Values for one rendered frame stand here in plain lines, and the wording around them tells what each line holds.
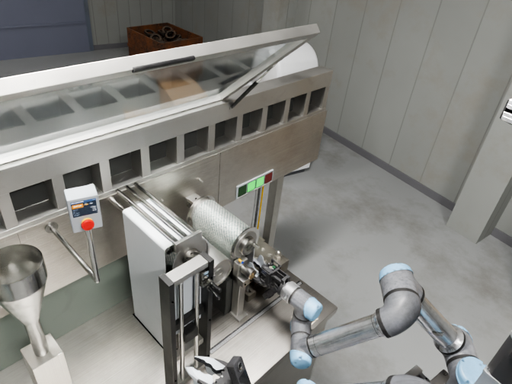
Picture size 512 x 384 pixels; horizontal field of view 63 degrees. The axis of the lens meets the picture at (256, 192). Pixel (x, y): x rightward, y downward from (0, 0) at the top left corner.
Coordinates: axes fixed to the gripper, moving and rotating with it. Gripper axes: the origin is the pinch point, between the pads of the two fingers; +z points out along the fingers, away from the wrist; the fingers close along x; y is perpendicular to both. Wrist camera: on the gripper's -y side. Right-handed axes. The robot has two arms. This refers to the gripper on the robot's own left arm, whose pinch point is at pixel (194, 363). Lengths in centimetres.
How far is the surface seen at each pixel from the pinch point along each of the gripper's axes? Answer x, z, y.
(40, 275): -17.8, 36.1, -24.6
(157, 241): 14.2, 25.8, -22.0
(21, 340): -8, 64, 26
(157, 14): 557, 468, -3
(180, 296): 7.1, 11.2, -13.3
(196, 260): 13.4, 10.7, -22.3
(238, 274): 43.5, 10.2, 2.6
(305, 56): 296, 90, -37
